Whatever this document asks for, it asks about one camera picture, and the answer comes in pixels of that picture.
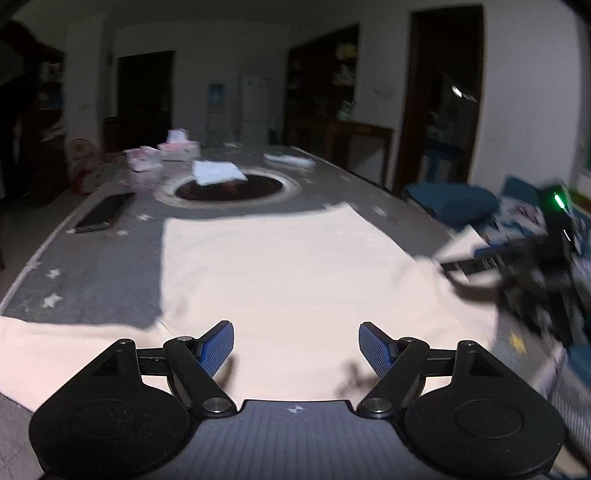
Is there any blue stool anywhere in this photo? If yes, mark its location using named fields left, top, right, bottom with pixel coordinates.
left=424, top=141, right=465, bottom=182

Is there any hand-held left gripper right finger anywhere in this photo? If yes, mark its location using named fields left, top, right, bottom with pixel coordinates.
left=356, top=322, right=522, bottom=420

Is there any patterned pillow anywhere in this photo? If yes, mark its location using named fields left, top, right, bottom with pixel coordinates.
left=496, top=196, right=546, bottom=245

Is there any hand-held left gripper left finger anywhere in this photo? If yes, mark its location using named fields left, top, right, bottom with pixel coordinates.
left=69, top=319, right=237, bottom=418

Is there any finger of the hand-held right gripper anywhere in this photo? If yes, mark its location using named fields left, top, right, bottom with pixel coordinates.
left=471, top=235, right=550, bottom=261
left=440, top=258, right=513, bottom=280

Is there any pink wipes pack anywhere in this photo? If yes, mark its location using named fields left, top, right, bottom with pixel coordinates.
left=126, top=146, right=162, bottom=172

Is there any round built-in hotplate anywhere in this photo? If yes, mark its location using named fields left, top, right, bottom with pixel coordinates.
left=154, top=168, right=301, bottom=208

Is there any blue sofa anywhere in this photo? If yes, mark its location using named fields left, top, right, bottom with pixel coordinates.
left=402, top=174, right=591, bottom=384

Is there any white paper sheet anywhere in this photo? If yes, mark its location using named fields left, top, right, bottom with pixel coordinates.
left=191, top=159, right=247, bottom=186

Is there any white refrigerator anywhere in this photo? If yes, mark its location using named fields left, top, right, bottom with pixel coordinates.
left=238, top=74, right=271, bottom=145

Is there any black smartphone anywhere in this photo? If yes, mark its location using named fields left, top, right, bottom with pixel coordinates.
left=74, top=193, right=136, bottom=234

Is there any wooden bookshelf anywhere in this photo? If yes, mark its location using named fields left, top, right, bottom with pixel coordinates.
left=28, top=46, right=68, bottom=204

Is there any water dispenser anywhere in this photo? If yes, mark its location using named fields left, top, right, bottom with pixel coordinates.
left=205, top=83, right=228, bottom=146

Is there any wooden side table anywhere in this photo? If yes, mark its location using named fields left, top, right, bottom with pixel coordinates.
left=323, top=121, right=395, bottom=185

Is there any cream garment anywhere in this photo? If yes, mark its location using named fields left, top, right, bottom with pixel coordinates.
left=0, top=203, right=509, bottom=411

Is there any grey star-print tablecloth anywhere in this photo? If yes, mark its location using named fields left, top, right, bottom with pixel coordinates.
left=0, top=144, right=573, bottom=416

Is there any pink tissue box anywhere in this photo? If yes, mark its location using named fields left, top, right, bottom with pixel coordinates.
left=157, top=129, right=200, bottom=161

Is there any dark wooden door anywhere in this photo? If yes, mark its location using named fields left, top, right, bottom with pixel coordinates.
left=115, top=51, right=176, bottom=151

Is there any pink floor fan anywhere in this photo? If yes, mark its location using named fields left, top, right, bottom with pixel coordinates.
left=65, top=138, right=100, bottom=192

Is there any wooden display cabinet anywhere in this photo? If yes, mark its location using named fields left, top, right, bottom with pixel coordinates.
left=284, top=24, right=360, bottom=148

